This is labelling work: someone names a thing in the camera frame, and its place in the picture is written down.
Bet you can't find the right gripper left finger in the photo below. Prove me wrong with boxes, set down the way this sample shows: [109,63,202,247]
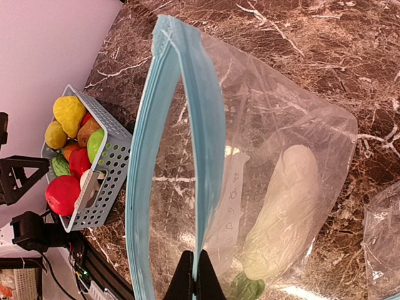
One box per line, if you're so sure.
[163,251,194,300]

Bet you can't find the orange toy carrot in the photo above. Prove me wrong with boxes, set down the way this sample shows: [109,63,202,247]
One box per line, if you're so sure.
[62,141,81,161]

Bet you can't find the black front frame rail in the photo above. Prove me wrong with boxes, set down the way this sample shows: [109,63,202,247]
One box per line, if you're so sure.
[68,231,134,299]

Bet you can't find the small clear zip bag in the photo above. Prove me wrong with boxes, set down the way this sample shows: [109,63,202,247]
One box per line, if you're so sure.
[362,182,399,299]

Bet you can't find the light blue plastic basket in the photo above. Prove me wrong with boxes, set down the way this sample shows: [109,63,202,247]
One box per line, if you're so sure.
[60,84,132,233]

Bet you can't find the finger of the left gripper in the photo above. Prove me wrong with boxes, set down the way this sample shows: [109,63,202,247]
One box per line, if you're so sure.
[1,156,49,206]

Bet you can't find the brown toy potato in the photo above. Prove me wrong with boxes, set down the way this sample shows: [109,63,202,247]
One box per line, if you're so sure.
[77,118,101,148]

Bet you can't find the large red toy apple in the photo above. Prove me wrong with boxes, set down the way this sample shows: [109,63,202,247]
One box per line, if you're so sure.
[45,175,81,217]

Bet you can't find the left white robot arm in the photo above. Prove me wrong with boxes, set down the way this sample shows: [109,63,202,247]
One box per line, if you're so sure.
[1,155,71,254]

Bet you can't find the large clear zip bag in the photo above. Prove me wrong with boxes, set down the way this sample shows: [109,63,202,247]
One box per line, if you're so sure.
[125,15,358,299]

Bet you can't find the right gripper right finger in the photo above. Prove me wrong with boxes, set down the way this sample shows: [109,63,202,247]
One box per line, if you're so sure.
[194,250,225,300]

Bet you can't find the yellow toy lemon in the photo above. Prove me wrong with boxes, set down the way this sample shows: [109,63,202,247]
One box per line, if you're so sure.
[53,96,86,139]

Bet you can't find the green toy cucumber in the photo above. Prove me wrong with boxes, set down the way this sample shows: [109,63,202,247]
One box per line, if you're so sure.
[51,156,71,177]

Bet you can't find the yellow toy potato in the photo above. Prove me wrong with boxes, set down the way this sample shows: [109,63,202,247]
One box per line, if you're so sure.
[44,121,68,149]

